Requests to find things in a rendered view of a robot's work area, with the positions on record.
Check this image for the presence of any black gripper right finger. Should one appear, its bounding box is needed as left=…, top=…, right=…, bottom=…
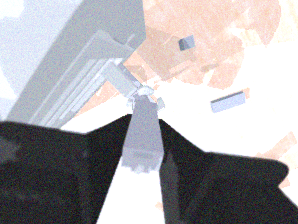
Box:
left=158, top=118, right=290, bottom=224

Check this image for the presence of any small grey block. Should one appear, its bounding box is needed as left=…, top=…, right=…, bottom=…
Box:
left=178, top=34, right=195, bottom=52

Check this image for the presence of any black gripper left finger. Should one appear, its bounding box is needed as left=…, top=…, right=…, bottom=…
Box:
left=0, top=113, right=132, bottom=224

